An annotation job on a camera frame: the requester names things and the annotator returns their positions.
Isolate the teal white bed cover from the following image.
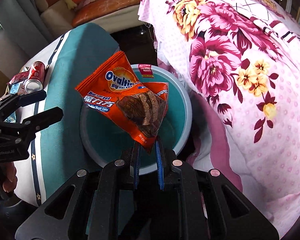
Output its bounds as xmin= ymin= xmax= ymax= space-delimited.
xmin=14 ymin=23 xmax=119 ymax=206

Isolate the orange Ovaltine snack wrapper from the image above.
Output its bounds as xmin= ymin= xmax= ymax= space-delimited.
xmin=75 ymin=51 xmax=168 ymax=152

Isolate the red bin label sticker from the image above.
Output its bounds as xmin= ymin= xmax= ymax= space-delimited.
xmin=138 ymin=64 xmax=154 ymax=78

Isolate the pink floral bed quilt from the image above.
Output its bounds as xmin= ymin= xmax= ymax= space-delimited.
xmin=138 ymin=0 xmax=300 ymax=237

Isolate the grey curtain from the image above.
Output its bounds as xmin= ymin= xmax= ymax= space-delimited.
xmin=0 ymin=0 xmax=54 ymax=57

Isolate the left hand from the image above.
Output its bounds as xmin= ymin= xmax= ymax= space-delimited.
xmin=0 ymin=162 xmax=18 ymax=193

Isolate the orange leather sofa cushion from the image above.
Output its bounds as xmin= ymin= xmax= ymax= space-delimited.
xmin=71 ymin=0 xmax=141 ymax=27

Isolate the beige sofa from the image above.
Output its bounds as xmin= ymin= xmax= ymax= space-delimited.
xmin=35 ymin=0 xmax=143 ymax=38

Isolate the blue milk carton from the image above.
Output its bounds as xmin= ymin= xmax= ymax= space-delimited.
xmin=10 ymin=82 xmax=25 ymax=95

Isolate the pink snack wrapper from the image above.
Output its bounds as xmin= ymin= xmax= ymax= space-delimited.
xmin=7 ymin=69 xmax=29 ymax=86

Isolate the red Coca-Cola can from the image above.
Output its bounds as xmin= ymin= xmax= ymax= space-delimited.
xmin=24 ymin=61 xmax=45 ymax=94

